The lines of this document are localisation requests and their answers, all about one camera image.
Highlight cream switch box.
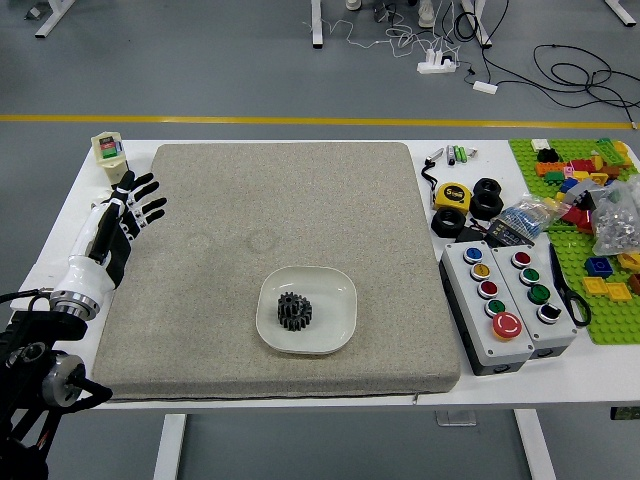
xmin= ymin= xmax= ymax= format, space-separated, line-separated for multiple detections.
xmin=91 ymin=131 xmax=132 ymax=189

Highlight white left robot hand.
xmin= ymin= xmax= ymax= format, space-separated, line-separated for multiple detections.
xmin=52 ymin=170 xmax=169 ymax=306

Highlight white square plate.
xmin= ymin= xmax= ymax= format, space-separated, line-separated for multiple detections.
xmin=255 ymin=265 xmax=358 ymax=357

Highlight plastic bag of blue parts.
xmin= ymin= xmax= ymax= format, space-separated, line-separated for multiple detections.
xmin=492 ymin=192 xmax=569 ymax=236

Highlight yellow tape measure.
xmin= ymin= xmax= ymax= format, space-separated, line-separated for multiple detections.
xmin=432 ymin=181 xmax=472 ymax=212

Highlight grey four-button control box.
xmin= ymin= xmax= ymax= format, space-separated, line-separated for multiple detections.
xmin=489 ymin=243 xmax=578 ymax=360

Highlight white flat panel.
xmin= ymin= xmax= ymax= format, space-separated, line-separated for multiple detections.
xmin=14 ymin=260 xmax=71 ymax=301

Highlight black digital display module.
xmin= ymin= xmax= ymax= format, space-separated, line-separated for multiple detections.
xmin=487 ymin=219 xmax=535 ymax=247

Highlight grey-brown mat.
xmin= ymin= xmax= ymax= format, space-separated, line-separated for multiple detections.
xmin=90 ymin=142 xmax=462 ymax=404

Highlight plastic bag of metal nuts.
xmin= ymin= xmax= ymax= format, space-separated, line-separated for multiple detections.
xmin=591 ymin=174 xmax=640 ymax=257

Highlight black scissors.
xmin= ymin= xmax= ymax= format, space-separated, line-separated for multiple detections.
xmin=547 ymin=242 xmax=592 ymax=329

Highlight black flat plastic piece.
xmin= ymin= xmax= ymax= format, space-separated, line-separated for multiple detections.
xmin=455 ymin=224 xmax=489 ymax=245

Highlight green building baseplate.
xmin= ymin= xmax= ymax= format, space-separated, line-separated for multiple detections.
xmin=507 ymin=137 xmax=640 ymax=346

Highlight grey building brick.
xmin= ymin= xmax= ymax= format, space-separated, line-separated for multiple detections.
xmin=564 ymin=180 xmax=609 ymax=204

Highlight white floor cable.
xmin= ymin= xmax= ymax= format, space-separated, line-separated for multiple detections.
xmin=302 ymin=9 xmax=466 ymax=61

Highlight grey five-button control box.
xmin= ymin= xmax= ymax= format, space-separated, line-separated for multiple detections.
xmin=438 ymin=241 xmax=534 ymax=377

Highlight big black hex nut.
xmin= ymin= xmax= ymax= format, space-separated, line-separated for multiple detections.
xmin=430 ymin=207 xmax=468 ymax=238
xmin=472 ymin=177 xmax=503 ymax=197
xmin=469 ymin=191 xmax=505 ymax=220

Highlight big black gear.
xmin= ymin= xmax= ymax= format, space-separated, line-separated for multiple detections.
xmin=278 ymin=298 xmax=314 ymax=333

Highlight white table leg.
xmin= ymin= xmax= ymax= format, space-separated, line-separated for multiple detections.
xmin=152 ymin=413 xmax=187 ymax=480
xmin=513 ymin=409 xmax=557 ymax=480

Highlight white power strip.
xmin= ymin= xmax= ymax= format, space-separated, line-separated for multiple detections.
xmin=417 ymin=49 xmax=459 ymax=75

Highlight long green building brick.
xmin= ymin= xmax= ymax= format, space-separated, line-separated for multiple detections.
xmin=595 ymin=137 xmax=626 ymax=166

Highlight silver USB stick with lanyard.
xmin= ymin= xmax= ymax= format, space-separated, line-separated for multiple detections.
xmin=421 ymin=147 xmax=446 ymax=194

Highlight grey under-table bracket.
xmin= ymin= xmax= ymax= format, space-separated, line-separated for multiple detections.
xmin=434 ymin=409 xmax=477 ymax=427

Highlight large red building brick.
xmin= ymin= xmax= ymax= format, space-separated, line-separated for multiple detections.
xmin=559 ymin=205 xmax=594 ymax=232

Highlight black floor cable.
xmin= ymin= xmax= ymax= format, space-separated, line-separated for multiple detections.
xmin=532 ymin=43 xmax=640 ymax=126

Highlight white desk leg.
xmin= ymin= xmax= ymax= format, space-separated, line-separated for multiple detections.
xmin=459 ymin=0 xmax=494 ymax=50
xmin=309 ymin=0 xmax=330 ymax=50
xmin=603 ymin=0 xmax=640 ymax=29
xmin=33 ymin=0 xmax=77 ymax=39

